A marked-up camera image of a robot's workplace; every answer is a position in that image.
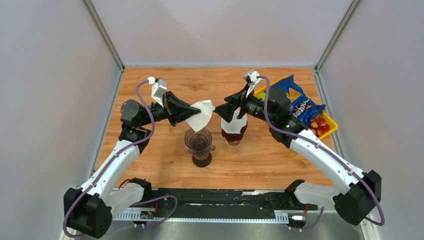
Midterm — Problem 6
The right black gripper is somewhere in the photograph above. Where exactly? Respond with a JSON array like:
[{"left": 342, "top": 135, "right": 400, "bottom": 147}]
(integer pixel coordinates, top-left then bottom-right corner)
[{"left": 212, "top": 83, "right": 276, "bottom": 125}]

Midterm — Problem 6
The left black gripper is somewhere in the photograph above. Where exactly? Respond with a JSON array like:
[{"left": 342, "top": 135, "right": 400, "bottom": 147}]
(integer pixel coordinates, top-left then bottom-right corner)
[{"left": 139, "top": 91, "right": 201, "bottom": 127}]

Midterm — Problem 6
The amber coffee dripper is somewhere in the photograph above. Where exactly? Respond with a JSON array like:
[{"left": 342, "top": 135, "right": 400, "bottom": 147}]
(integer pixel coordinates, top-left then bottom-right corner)
[{"left": 221, "top": 125, "right": 248, "bottom": 141}]

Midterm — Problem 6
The grey smoky coffee dripper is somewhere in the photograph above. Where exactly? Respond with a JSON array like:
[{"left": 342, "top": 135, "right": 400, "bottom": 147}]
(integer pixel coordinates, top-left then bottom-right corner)
[{"left": 184, "top": 128, "right": 216, "bottom": 159}]

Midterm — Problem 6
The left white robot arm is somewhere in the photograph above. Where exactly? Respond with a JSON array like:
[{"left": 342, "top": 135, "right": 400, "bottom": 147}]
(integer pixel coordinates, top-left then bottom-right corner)
[{"left": 62, "top": 91, "right": 202, "bottom": 239}]

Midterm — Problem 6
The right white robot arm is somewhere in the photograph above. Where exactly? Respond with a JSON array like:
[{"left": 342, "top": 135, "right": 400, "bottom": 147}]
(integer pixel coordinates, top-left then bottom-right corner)
[{"left": 214, "top": 88, "right": 382, "bottom": 226}]

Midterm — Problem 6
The clear glass server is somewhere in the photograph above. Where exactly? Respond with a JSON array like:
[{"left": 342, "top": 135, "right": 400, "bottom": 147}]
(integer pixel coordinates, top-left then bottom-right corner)
[{"left": 226, "top": 139, "right": 241, "bottom": 147}]

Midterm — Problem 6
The green lime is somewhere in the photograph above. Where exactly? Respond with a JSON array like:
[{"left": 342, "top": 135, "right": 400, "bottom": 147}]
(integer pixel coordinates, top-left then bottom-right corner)
[{"left": 256, "top": 92, "right": 266, "bottom": 101}]

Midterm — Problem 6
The yellow plastic tray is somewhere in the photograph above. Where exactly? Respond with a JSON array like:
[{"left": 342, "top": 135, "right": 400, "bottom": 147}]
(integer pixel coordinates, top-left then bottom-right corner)
[{"left": 270, "top": 74, "right": 338, "bottom": 140}]

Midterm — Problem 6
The brown glass carafe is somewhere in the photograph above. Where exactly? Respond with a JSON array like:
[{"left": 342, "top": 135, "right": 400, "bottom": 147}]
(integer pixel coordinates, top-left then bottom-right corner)
[{"left": 191, "top": 153, "right": 212, "bottom": 168}]

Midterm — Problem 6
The blue chips bag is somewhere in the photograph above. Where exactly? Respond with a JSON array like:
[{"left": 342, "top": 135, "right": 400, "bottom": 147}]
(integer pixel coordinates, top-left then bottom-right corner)
[{"left": 270, "top": 74, "right": 326, "bottom": 126}]

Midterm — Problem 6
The red strawberries cluster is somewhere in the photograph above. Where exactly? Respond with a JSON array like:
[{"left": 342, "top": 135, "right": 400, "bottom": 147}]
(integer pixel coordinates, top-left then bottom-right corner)
[{"left": 309, "top": 117, "right": 331, "bottom": 137}]

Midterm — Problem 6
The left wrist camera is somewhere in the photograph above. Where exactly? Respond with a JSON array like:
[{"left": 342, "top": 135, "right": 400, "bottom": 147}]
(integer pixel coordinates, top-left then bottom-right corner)
[{"left": 147, "top": 76, "right": 168, "bottom": 107}]

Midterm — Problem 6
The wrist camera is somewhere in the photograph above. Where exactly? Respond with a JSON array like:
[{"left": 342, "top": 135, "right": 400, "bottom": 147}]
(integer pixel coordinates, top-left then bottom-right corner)
[
  {"left": 243, "top": 69, "right": 262, "bottom": 96},
  {"left": 147, "top": 76, "right": 168, "bottom": 107}
]

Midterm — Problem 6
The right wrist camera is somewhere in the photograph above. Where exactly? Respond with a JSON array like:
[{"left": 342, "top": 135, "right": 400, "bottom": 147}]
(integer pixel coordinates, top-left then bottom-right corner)
[{"left": 243, "top": 69, "right": 262, "bottom": 96}]

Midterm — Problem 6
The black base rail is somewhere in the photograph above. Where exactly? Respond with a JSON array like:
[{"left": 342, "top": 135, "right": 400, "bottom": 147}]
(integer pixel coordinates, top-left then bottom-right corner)
[{"left": 115, "top": 188, "right": 318, "bottom": 223}]

